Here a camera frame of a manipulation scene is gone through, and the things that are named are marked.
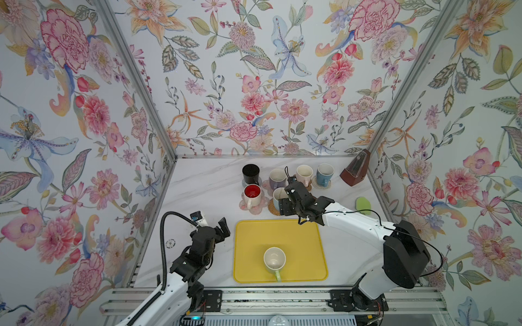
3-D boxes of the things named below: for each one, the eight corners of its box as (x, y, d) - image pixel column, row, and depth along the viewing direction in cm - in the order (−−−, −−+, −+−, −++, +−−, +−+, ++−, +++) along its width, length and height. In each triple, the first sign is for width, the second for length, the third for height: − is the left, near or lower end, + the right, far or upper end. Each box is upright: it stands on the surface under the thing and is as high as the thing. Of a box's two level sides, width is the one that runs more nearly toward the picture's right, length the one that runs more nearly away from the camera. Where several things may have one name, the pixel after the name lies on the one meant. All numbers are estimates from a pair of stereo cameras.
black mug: (240, 185, 111) (239, 171, 102) (248, 175, 116) (247, 160, 107) (253, 191, 108) (253, 177, 99) (261, 181, 113) (261, 166, 104)
